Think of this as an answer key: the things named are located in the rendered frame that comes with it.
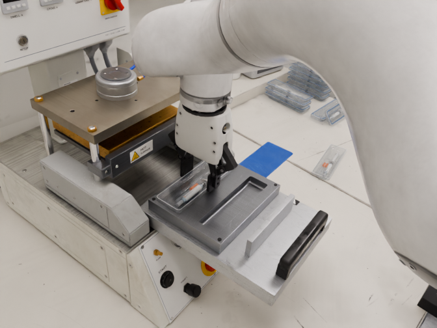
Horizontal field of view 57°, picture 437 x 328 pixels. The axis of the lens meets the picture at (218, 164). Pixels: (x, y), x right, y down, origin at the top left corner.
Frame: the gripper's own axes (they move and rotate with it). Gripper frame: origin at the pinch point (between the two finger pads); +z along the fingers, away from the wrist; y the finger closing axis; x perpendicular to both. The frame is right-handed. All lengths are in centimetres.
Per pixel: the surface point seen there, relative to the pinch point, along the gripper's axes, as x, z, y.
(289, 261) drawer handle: 6.9, 0.5, -23.3
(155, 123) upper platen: -2.4, -4.4, 13.7
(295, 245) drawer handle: 3.4, 0.5, -22.5
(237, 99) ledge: -67, 24, 34
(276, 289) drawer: 9.7, 4.5, -23.3
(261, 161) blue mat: -44, 26, 9
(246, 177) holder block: -7.3, 2.0, -6.2
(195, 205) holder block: 5.6, 2.0, -3.6
